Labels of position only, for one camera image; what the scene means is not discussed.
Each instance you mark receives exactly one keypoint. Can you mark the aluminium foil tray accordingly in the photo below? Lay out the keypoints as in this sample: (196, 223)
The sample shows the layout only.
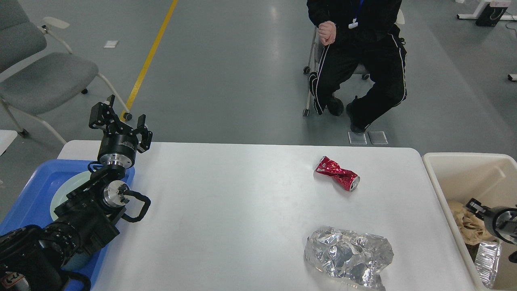
(486, 262)

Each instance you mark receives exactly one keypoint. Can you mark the clear floor plate left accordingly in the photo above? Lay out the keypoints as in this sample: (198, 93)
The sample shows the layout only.
(357, 138)

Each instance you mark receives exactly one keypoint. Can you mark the white paper scrap on floor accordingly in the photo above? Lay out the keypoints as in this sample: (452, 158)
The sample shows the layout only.
(111, 44)

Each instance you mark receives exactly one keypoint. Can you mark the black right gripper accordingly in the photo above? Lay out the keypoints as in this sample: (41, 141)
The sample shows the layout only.
(499, 221)

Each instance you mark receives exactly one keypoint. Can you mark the clear floor plate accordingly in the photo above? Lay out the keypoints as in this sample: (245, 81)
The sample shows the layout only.
(357, 138)
(378, 137)

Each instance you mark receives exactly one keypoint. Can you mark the green plate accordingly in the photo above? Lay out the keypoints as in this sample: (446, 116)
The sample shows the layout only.
(60, 195)

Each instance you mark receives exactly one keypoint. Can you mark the red snack wrapper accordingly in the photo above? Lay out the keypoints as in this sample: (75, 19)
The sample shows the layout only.
(347, 179)

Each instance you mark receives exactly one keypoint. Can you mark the blue lanyard badge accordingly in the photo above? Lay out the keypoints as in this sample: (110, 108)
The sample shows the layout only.
(356, 8)

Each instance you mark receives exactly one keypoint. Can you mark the seated person in black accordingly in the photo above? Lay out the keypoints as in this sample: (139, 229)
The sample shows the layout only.
(375, 43)

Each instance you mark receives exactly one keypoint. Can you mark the teal mug yellow inside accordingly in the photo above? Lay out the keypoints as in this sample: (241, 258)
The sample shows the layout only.
(80, 262)

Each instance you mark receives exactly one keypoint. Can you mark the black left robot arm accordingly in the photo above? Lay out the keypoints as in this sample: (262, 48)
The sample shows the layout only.
(32, 257)

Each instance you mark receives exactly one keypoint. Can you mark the clear floor plate right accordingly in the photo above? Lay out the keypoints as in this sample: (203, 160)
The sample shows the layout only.
(378, 137)

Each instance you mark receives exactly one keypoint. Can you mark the black box on floor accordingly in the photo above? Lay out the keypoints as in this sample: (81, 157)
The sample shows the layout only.
(490, 14)

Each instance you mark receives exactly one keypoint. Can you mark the beige plastic bin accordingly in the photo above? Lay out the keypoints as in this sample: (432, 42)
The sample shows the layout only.
(489, 178)

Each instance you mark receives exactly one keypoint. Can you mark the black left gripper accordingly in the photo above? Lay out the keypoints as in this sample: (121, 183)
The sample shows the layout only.
(120, 141)

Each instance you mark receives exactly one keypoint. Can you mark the brown paper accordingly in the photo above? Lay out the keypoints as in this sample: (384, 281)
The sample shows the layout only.
(472, 229)

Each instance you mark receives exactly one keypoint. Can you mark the grey office chair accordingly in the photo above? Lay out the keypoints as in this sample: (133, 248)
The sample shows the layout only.
(46, 83)

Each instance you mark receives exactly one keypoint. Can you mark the blue plastic tray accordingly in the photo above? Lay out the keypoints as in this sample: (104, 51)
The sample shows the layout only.
(33, 208)

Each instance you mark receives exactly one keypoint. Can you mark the aluminium foil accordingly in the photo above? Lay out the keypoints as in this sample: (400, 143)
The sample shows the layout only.
(349, 257)

